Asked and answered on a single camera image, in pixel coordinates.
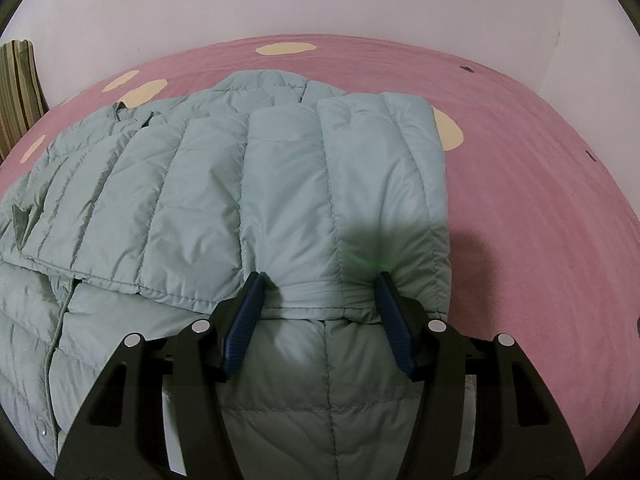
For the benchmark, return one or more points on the light green puffer jacket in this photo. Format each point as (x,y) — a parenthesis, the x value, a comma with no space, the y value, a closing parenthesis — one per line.
(210,185)

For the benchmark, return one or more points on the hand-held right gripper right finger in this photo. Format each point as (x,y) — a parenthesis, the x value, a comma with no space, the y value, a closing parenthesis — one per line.
(395,322)

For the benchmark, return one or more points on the pink bed sheet yellow dots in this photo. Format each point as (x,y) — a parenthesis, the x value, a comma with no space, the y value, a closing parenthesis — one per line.
(515,185)

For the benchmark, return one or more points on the striped curtain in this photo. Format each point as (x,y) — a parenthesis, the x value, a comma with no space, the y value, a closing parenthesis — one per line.
(17,90)

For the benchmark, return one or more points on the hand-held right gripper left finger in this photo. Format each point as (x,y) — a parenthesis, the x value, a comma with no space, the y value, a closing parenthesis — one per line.
(246,316)

